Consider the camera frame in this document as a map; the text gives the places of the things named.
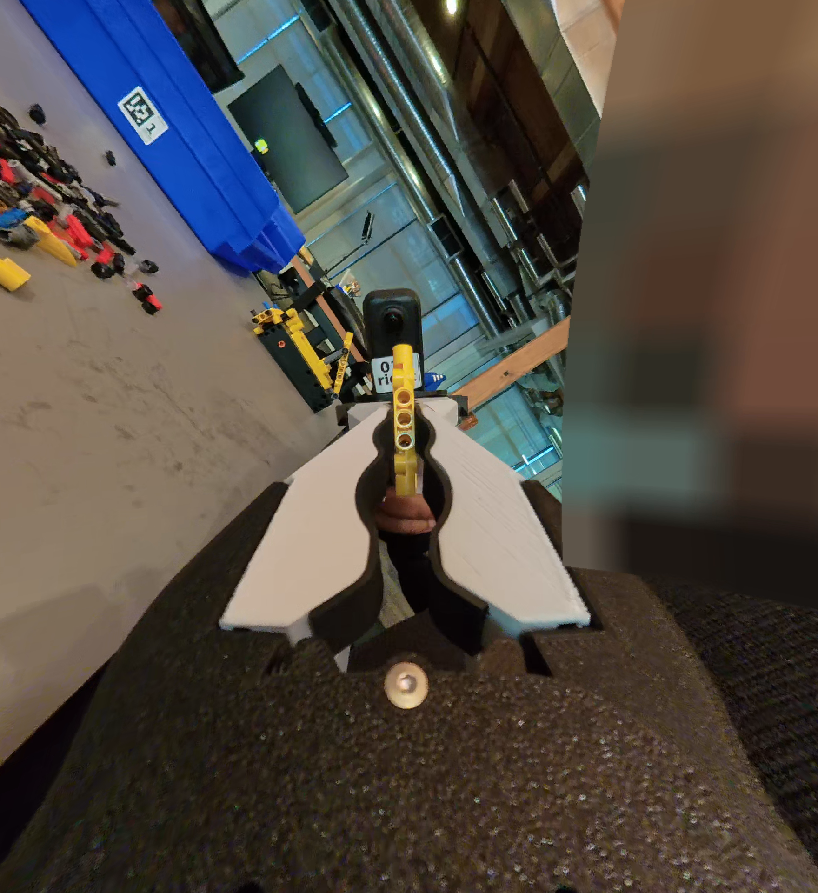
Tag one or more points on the pile of toy building parts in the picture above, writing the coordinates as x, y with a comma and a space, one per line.
28, 188

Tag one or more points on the person's right hand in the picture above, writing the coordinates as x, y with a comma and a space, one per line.
403, 513

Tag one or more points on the red and black toy piece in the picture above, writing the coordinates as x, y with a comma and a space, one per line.
148, 297

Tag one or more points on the yellow and black toy assembly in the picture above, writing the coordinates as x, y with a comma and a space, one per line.
297, 349

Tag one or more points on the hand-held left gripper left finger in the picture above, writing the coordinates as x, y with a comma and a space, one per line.
297, 544

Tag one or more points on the dark wall screen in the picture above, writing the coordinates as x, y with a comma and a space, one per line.
290, 139

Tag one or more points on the yellow toy beam with holes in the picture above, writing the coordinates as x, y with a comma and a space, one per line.
404, 418

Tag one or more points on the person's right forearm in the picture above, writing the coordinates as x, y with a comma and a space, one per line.
410, 572

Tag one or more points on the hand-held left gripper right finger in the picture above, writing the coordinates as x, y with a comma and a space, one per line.
499, 544

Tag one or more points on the wooden ceiling beam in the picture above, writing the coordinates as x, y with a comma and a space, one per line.
513, 363

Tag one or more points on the silver ventilation duct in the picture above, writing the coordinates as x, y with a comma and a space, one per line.
423, 139

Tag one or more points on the blue plastic bin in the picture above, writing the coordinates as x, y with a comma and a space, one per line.
192, 132

